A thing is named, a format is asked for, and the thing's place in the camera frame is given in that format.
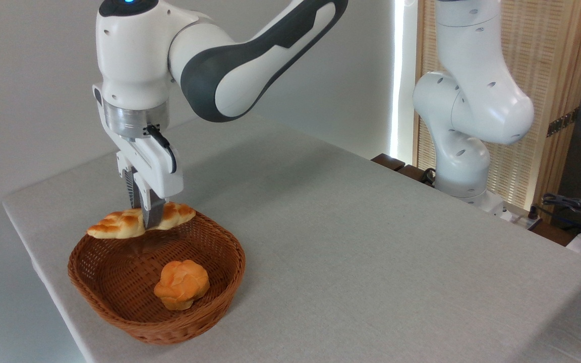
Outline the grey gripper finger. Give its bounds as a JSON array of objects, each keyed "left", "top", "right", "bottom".
[
  {"left": 133, "top": 172, "right": 167, "bottom": 229},
  {"left": 116, "top": 153, "right": 142, "bottom": 210}
]

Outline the dark metal screen hinge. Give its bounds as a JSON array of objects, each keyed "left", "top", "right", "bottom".
[{"left": 547, "top": 108, "right": 579, "bottom": 138}]

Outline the brown wicker basket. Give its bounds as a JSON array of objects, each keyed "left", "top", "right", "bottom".
[{"left": 67, "top": 210, "right": 247, "bottom": 345}]

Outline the round orange bread bun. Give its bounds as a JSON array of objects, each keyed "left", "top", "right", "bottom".
[{"left": 153, "top": 260, "right": 210, "bottom": 311}]

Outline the dark brown wooden block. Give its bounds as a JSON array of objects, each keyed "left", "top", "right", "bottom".
[
  {"left": 396, "top": 164, "right": 435, "bottom": 187},
  {"left": 371, "top": 153, "right": 406, "bottom": 172}
]

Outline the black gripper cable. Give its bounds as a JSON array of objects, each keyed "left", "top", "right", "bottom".
[{"left": 145, "top": 124, "right": 178, "bottom": 174}]

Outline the long braided bread loaf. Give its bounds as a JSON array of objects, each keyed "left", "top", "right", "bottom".
[{"left": 87, "top": 202, "right": 196, "bottom": 239}]

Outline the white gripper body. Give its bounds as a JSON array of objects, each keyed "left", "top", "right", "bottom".
[{"left": 100, "top": 117, "right": 185, "bottom": 199}]

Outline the black cable bundle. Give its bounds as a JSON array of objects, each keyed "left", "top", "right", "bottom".
[{"left": 541, "top": 193, "right": 581, "bottom": 238}]

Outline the grey tablecloth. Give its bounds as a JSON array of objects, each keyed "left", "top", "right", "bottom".
[{"left": 2, "top": 113, "right": 581, "bottom": 363}]

